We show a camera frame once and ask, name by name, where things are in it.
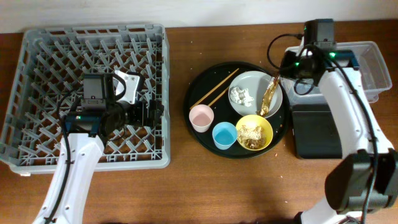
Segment gold foil wrapper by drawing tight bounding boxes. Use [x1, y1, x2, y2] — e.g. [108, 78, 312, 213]
[256, 75, 280, 118]

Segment grey ceramic plate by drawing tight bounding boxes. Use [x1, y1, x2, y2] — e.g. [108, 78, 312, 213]
[227, 71, 271, 116]

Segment wooden chopstick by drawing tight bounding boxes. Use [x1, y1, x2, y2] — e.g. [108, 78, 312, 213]
[190, 68, 239, 110]
[208, 87, 229, 107]

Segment lower wooden chopstick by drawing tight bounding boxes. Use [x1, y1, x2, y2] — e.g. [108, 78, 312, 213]
[208, 87, 229, 107]

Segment pink plastic cup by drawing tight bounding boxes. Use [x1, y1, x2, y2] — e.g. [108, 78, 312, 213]
[188, 105, 215, 133]

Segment white tissue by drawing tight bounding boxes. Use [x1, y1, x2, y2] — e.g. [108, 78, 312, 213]
[229, 86, 254, 107]

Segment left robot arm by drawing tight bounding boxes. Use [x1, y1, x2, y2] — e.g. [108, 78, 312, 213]
[34, 70, 164, 223]

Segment clear plastic bin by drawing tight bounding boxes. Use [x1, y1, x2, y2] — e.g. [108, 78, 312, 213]
[280, 41, 392, 106]

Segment upper wooden chopstick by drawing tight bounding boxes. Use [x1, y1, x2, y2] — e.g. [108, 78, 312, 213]
[190, 68, 239, 110]

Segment grey plastic dishwasher rack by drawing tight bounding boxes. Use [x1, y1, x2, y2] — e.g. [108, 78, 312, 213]
[1, 24, 170, 176]

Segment blue plastic cup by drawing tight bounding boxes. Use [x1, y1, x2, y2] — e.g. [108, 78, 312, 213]
[212, 122, 238, 150]

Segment food scraps with rice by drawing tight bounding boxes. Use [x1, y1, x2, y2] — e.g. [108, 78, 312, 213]
[238, 125, 266, 149]

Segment yellow bowl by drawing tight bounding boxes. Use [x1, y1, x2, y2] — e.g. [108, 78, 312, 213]
[236, 114, 273, 151]

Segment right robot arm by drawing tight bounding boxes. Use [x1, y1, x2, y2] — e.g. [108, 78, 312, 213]
[279, 19, 397, 223]

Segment round black tray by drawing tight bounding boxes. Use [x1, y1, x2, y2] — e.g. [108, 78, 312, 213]
[183, 62, 291, 159]

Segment black rectangular bin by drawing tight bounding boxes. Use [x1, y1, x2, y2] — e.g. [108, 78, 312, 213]
[292, 104, 342, 159]

